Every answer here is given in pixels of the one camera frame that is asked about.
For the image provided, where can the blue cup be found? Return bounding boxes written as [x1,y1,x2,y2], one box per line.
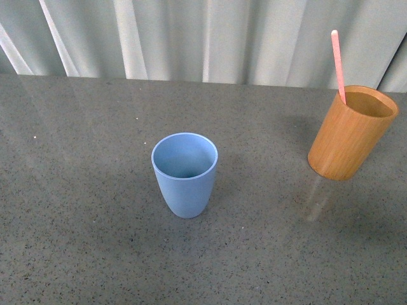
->
[151,132,219,219]

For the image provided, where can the bamboo chopstick holder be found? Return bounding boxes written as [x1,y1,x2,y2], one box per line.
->
[308,85,399,180]

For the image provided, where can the white curtain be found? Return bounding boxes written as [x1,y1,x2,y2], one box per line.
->
[1,1,406,92]

